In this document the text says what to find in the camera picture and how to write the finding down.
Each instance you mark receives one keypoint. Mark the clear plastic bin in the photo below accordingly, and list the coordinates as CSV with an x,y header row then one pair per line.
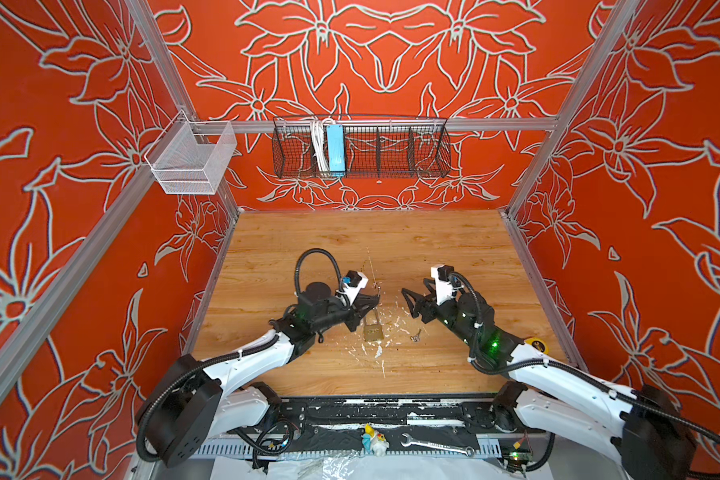
x,y
188,159

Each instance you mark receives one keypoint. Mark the silver wrench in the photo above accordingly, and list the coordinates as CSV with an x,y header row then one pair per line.
x,y
408,441

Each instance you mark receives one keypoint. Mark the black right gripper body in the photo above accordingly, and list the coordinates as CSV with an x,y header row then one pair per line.
x,y
450,314

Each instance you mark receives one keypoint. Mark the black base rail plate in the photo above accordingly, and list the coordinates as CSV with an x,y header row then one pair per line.
x,y
437,415

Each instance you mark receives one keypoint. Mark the small toy figure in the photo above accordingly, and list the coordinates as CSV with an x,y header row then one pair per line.
x,y
374,442

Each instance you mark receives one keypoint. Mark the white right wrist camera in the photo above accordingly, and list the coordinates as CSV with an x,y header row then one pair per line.
x,y
444,289

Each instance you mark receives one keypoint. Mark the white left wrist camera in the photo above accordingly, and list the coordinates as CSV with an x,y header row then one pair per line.
x,y
351,285

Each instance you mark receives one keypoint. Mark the yellow tape measure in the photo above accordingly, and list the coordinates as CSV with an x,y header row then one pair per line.
x,y
537,344

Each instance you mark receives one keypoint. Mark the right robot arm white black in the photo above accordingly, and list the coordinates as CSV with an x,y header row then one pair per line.
x,y
640,430

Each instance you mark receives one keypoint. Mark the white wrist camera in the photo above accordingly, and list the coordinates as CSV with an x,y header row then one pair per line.
x,y
444,289
351,285

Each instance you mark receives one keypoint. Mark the black wire basket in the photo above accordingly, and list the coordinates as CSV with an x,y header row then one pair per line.
x,y
376,147

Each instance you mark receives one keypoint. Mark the brass padlock with steel shackle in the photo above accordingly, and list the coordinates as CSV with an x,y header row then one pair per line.
x,y
373,329

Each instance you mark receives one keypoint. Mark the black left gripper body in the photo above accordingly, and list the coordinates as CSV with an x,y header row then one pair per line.
x,y
334,315

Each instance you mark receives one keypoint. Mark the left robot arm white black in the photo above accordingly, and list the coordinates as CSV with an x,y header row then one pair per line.
x,y
199,399

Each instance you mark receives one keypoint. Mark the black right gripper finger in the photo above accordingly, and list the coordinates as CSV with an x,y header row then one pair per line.
x,y
416,310
411,296

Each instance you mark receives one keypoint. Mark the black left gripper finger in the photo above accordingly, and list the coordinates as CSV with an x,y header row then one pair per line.
x,y
366,301
352,319

